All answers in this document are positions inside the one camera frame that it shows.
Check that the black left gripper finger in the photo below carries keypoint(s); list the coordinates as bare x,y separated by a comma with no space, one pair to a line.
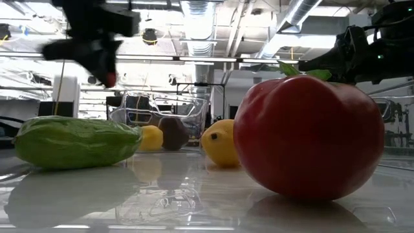
100,68

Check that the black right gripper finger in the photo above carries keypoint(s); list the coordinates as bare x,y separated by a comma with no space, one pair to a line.
320,64

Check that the green squash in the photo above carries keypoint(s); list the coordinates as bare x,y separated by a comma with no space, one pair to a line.
74,142

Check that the yellow lemon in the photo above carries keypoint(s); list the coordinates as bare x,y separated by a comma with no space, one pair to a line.
220,144
151,138

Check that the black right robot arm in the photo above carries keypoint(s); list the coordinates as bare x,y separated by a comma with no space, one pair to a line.
398,58

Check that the clear plastic basket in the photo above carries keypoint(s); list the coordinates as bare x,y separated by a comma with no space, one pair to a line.
181,103
388,106

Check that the red tomato green stem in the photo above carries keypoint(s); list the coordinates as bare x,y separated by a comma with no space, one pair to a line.
307,136

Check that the dark maroon fruit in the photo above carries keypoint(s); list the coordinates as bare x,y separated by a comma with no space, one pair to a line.
174,133

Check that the silver ventilation duct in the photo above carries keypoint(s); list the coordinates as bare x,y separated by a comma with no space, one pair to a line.
297,13
199,26

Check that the black overhead camera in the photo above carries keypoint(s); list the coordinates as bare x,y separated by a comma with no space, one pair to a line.
149,36

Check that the horizontal overhead frame bar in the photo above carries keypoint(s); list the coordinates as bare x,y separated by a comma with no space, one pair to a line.
207,59

